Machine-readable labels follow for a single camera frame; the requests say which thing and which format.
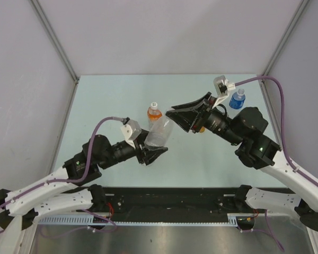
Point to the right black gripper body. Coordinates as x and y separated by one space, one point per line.
205 112

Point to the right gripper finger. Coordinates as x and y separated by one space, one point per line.
186 120
193 103

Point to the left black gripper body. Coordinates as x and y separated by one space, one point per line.
139 153

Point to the clear water bottle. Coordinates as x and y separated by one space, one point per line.
159 132

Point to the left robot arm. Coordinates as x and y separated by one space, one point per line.
66 188

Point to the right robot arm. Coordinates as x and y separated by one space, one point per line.
255 150

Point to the blue drink bottle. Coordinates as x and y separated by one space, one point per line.
237 100

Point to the orange drink bottle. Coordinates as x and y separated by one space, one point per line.
153 114

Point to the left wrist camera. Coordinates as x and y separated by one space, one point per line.
130 130

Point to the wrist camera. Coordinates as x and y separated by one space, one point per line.
130 130
223 88

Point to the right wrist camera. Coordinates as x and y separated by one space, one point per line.
223 88

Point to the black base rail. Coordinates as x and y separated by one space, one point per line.
171 205

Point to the right aluminium frame post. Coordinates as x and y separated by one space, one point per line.
292 25

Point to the aluminium frame post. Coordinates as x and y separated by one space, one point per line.
51 34
292 25

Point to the left aluminium frame post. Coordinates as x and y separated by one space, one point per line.
51 34

